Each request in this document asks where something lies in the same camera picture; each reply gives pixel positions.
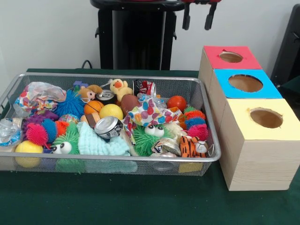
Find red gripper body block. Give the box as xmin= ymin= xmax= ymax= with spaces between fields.
xmin=181 ymin=0 xmax=221 ymax=5

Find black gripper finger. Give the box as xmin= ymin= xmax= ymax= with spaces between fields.
xmin=182 ymin=2 xmax=191 ymax=30
xmin=204 ymin=4 xmax=218 ymax=30

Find wooden box with three holes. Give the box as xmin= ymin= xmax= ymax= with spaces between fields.
xmin=198 ymin=45 xmax=300 ymax=192

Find red-orange ball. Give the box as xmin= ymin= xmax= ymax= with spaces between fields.
xmin=167 ymin=95 xmax=188 ymax=112

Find black upright panel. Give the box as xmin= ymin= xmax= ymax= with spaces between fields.
xmin=270 ymin=3 xmax=300 ymax=89

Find yellow duck plush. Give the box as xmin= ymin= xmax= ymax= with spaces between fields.
xmin=109 ymin=79 xmax=134 ymax=103

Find polka-dot crumpled cloth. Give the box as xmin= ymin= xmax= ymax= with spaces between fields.
xmin=121 ymin=97 xmax=186 ymax=141

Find brown toy football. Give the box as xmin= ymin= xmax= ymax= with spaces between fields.
xmin=120 ymin=94 xmax=141 ymax=115

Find dark green side tablecloth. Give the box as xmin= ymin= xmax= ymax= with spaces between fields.
xmin=278 ymin=75 xmax=300 ymax=111

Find plain yellow ball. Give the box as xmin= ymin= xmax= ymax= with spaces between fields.
xmin=99 ymin=104 xmax=124 ymax=120

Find orange tiger plush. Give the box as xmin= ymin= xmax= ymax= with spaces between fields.
xmin=180 ymin=135 xmax=209 ymax=158

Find small orange basketball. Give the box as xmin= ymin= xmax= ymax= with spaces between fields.
xmin=83 ymin=100 xmax=105 ymax=115

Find crushed silver can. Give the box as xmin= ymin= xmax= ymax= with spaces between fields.
xmin=94 ymin=116 xmax=124 ymax=141

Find blue spiky ball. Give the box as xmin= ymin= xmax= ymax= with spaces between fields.
xmin=55 ymin=90 xmax=86 ymax=118

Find mint green cloth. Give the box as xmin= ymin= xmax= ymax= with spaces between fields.
xmin=77 ymin=121 xmax=131 ymax=157

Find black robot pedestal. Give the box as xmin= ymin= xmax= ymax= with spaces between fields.
xmin=90 ymin=0 xmax=186 ymax=70

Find silver wire mesh bin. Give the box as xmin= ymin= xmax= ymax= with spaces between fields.
xmin=0 ymin=72 xmax=222 ymax=177

